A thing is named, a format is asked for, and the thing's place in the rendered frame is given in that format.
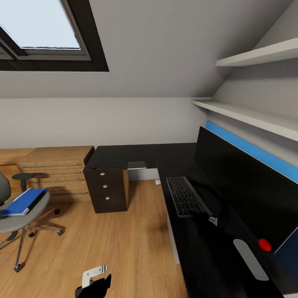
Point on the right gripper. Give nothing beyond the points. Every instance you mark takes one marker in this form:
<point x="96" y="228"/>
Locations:
<point x="204" y="226"/>

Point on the notebook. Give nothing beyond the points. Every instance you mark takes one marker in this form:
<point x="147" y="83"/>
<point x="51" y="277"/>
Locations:
<point x="136" y="165"/>

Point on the folder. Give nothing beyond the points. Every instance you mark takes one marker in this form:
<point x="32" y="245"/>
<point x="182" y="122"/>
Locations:
<point x="24" y="203"/>

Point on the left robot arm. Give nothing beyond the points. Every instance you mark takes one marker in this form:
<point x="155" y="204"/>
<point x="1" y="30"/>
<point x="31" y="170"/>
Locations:
<point x="94" y="289"/>

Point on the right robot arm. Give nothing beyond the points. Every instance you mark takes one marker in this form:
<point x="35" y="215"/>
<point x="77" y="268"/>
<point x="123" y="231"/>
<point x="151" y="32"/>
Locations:
<point x="254" y="278"/>

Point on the swivel chair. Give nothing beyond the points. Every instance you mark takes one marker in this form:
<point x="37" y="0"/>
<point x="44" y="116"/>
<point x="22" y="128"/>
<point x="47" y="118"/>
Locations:
<point x="18" y="224"/>

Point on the monitor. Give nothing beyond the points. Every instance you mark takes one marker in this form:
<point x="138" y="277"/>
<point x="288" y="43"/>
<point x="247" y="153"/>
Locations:
<point x="264" y="198"/>

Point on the keyboard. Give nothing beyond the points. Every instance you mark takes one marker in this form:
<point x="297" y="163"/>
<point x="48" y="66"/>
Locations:
<point x="185" y="197"/>

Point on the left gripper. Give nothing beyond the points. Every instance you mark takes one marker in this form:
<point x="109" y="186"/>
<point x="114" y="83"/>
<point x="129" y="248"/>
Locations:
<point x="96" y="290"/>

